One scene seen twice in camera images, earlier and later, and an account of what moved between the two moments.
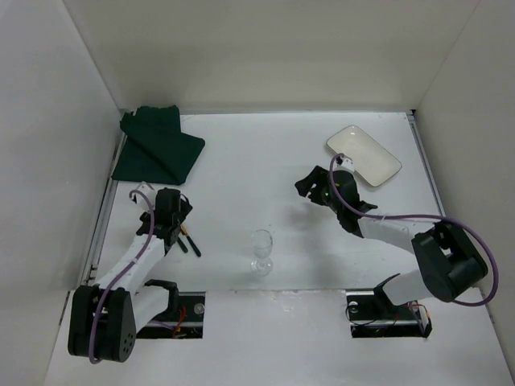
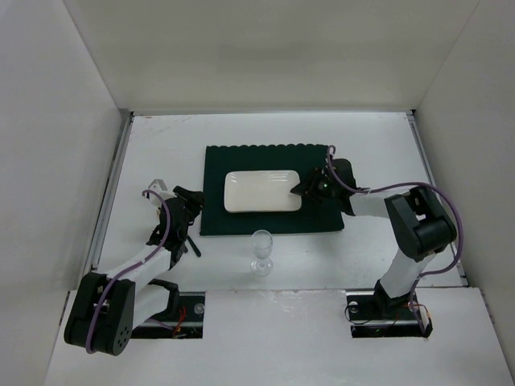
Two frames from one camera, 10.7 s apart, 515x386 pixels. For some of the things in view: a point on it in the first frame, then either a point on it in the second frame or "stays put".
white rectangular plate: (370, 160) -> (261, 191)
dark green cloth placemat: (154, 149) -> (313, 215)
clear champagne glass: (262, 241) stays put
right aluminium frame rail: (416, 130) stays put
